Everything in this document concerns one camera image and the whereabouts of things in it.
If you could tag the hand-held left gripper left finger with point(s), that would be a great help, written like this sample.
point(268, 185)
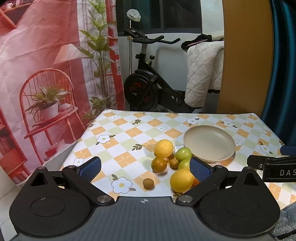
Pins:
point(89, 169)

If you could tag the black fluffy garment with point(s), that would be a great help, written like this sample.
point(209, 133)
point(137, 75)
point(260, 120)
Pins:
point(198, 40)

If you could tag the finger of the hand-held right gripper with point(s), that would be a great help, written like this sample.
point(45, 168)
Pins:
point(256, 161)
point(288, 150)

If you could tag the green jujube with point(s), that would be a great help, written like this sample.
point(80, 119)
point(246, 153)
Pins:
point(185, 164)
point(183, 154)

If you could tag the dark window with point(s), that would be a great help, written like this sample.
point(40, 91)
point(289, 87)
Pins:
point(180, 14)

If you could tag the brown longan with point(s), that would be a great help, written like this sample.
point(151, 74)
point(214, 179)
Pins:
point(174, 163)
point(148, 183)

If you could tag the printed red backdrop cloth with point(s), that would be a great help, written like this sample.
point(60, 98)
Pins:
point(46, 69)

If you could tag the black exercise bike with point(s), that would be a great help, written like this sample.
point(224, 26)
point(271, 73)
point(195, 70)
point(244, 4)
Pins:
point(143, 85)

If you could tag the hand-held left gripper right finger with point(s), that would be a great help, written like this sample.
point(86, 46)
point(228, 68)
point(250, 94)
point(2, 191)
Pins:
point(200, 170)

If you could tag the bright orange kumquat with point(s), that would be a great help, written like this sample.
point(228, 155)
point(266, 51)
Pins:
point(196, 182)

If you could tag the beige round plate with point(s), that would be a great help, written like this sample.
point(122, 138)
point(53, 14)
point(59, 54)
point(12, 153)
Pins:
point(208, 141)

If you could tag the brown wooden board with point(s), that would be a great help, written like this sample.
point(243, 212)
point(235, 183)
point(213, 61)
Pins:
point(245, 58)

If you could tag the white bike seat cover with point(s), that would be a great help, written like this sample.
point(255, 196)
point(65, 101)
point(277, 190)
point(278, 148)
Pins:
point(133, 15)

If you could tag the yellow lemon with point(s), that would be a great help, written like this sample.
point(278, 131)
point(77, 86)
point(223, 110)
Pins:
point(181, 180)
point(163, 149)

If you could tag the white quilted blanket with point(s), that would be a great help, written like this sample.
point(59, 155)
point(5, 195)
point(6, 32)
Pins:
point(201, 71)

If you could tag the dark blue curtain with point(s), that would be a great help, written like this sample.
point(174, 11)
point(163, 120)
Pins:
point(284, 69)

